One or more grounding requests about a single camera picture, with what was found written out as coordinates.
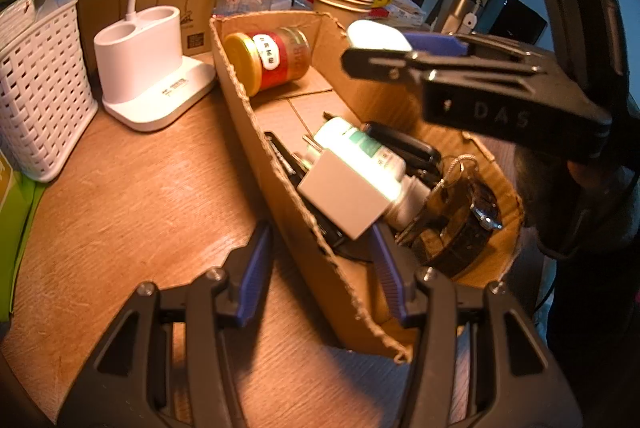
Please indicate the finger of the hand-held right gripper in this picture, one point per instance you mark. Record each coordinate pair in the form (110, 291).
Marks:
(430, 41)
(380, 63)

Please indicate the white paper tag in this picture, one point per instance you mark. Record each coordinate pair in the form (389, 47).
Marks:
(470, 16)

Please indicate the white earbuds case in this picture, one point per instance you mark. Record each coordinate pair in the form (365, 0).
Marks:
(375, 36)

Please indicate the black monitor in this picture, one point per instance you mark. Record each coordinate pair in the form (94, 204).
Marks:
(520, 23)

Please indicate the white plastic basket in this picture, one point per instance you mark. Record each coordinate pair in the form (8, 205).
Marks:
(40, 93)

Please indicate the dark leather wristwatch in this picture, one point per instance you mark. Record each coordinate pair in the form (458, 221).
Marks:
(460, 228)

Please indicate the person's right hand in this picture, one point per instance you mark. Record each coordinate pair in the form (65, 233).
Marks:
(545, 188)

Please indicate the white charger adapter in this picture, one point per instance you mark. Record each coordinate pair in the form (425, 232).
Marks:
(345, 198)

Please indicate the red tin can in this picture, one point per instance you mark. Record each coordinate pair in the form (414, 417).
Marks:
(270, 61)

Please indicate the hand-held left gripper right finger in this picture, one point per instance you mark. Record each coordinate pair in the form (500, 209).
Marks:
(390, 278)

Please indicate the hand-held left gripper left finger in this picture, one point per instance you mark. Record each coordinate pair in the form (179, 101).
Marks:
(252, 278)

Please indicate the white tissue packet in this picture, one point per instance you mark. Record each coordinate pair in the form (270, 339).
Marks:
(407, 11)

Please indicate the cardboard box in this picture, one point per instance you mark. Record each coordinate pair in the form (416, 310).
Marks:
(280, 188)

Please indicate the green carton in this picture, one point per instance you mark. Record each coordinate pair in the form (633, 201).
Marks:
(12, 228)

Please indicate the white pill bottle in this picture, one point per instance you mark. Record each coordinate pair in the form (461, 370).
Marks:
(365, 158)

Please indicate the steel tumbler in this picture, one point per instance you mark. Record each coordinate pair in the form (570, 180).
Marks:
(457, 11)

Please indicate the white desk lamp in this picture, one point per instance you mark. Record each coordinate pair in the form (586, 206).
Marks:
(145, 68)

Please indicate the black car key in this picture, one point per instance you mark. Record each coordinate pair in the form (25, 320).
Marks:
(405, 146)

